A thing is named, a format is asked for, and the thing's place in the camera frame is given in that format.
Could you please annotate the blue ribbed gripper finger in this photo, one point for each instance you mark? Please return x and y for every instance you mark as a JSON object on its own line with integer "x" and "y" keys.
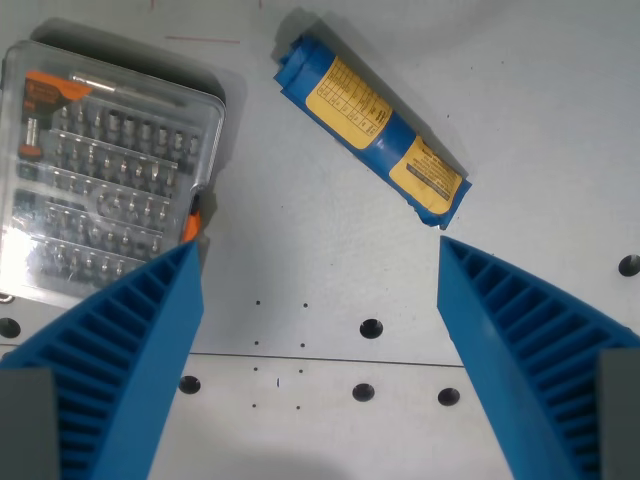
{"x": 505, "y": 350}
{"x": 125, "y": 350}

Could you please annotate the blue bag with yellow labels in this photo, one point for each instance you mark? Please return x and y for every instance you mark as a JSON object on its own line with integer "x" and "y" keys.
{"x": 371, "y": 131}

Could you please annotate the clear screwdriver bit set case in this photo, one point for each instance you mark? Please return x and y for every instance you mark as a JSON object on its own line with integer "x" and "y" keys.
{"x": 102, "y": 172}

